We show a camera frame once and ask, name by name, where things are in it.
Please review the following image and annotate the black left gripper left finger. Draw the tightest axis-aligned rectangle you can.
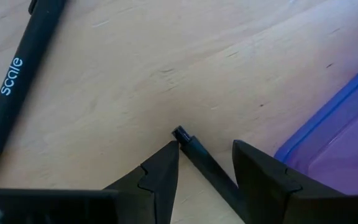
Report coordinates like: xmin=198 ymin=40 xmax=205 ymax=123
xmin=103 ymin=140 xmax=180 ymax=224

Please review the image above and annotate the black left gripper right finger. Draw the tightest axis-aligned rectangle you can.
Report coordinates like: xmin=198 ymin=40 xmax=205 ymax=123
xmin=232 ymin=139 xmax=346 ymax=224

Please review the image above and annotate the plain black pen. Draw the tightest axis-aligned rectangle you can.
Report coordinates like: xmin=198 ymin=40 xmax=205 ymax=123
xmin=171 ymin=125 xmax=248 ymax=224

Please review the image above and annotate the purple plastic supply box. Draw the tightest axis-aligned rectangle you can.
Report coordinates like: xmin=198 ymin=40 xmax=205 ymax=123
xmin=273 ymin=52 xmax=358 ymax=197

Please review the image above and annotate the black pen with scale print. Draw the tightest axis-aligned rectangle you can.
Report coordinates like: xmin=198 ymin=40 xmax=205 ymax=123
xmin=0 ymin=0 xmax=68 ymax=191

